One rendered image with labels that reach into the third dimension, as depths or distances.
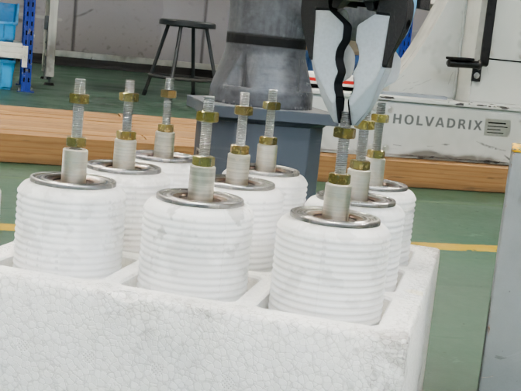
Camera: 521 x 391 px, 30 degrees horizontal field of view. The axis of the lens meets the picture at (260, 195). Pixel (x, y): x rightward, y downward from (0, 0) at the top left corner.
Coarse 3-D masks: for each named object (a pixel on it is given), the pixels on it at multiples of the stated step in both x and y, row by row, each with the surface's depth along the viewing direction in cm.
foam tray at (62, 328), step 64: (0, 256) 86; (128, 256) 91; (0, 320) 81; (64, 320) 80; (128, 320) 78; (192, 320) 77; (256, 320) 76; (320, 320) 76; (384, 320) 78; (0, 384) 82; (64, 384) 80; (128, 384) 79; (192, 384) 78; (256, 384) 76; (320, 384) 75; (384, 384) 74
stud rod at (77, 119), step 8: (80, 80) 84; (80, 88) 85; (80, 104) 85; (80, 112) 85; (72, 120) 85; (80, 120) 85; (72, 128) 85; (80, 128) 85; (72, 136) 85; (80, 136) 85
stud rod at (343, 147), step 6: (342, 114) 79; (348, 114) 79; (342, 120) 79; (348, 120) 79; (342, 126) 79; (348, 126) 79; (342, 138) 79; (342, 144) 80; (348, 144) 80; (336, 150) 80; (342, 150) 80; (348, 150) 80; (336, 156) 80; (342, 156) 80; (336, 162) 80; (342, 162) 80; (336, 168) 80; (342, 168) 80; (342, 174) 80
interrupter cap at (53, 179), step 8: (32, 176) 85; (40, 176) 86; (48, 176) 87; (56, 176) 87; (88, 176) 88; (96, 176) 89; (104, 176) 89; (40, 184) 83; (48, 184) 83; (56, 184) 82; (64, 184) 82; (72, 184) 83; (80, 184) 84; (88, 184) 84; (96, 184) 85; (104, 184) 84; (112, 184) 85
